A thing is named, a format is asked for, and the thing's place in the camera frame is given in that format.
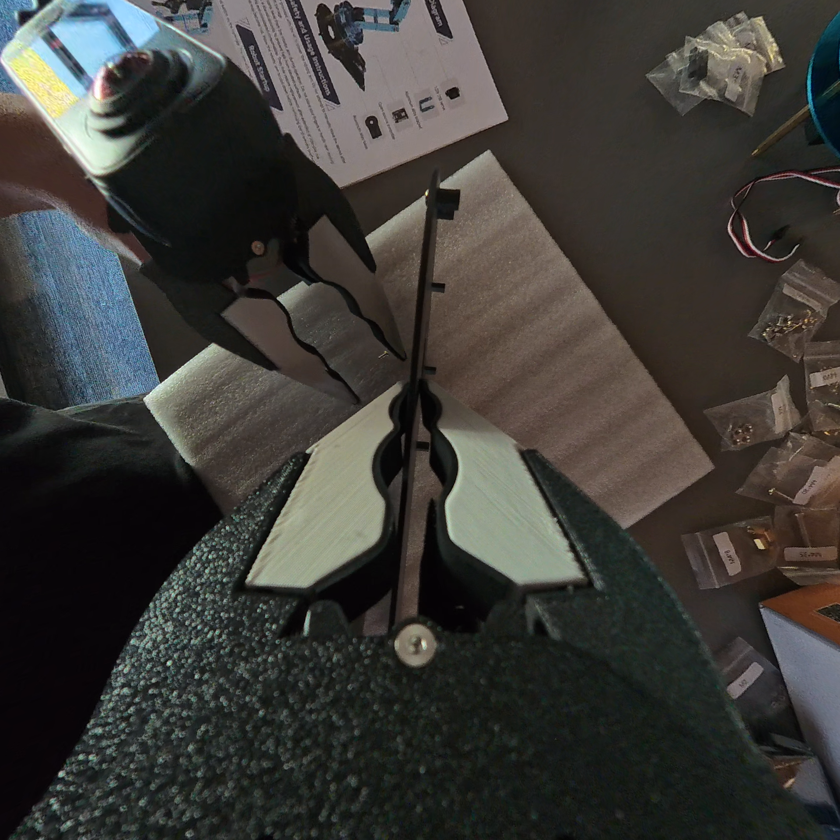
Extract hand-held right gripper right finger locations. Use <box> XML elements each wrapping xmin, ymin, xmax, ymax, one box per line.
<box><xmin>417</xmin><ymin>382</ymin><xmax>589</xmax><ymax>627</ymax></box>

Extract printed instruction leaflet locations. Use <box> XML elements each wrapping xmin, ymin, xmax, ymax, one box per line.
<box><xmin>141</xmin><ymin>0</ymin><xmax>509</xmax><ymax>189</ymax></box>

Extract white foam sheet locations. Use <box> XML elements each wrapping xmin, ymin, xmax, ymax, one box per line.
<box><xmin>143</xmin><ymin>150</ymin><xmax>715</xmax><ymax>529</ymax></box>

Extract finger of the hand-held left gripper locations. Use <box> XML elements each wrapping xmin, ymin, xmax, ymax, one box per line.
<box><xmin>222</xmin><ymin>287</ymin><xmax>362</xmax><ymax>404</ymax></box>
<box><xmin>295</xmin><ymin>215</ymin><xmax>409</xmax><ymax>362</ymax></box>

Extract black metal chassis plate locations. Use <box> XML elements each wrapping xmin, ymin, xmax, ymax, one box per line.
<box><xmin>387</xmin><ymin>169</ymin><xmax>462</xmax><ymax>631</ymax></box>

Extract red white servo cable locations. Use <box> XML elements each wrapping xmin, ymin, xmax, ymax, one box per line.
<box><xmin>731</xmin><ymin>168</ymin><xmax>840</xmax><ymax>265</ymax></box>

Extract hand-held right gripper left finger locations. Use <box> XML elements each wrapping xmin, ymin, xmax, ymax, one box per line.
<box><xmin>244</xmin><ymin>386</ymin><xmax>411</xmax><ymax>621</ymax></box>

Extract orange cardboard box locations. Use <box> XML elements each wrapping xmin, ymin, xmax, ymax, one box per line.
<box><xmin>760</xmin><ymin>583</ymin><xmax>840</xmax><ymax>828</ymax></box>

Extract scattered small screw bags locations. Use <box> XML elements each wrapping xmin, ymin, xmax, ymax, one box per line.
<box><xmin>646</xmin><ymin>13</ymin><xmax>840</xmax><ymax>775</ymax></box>

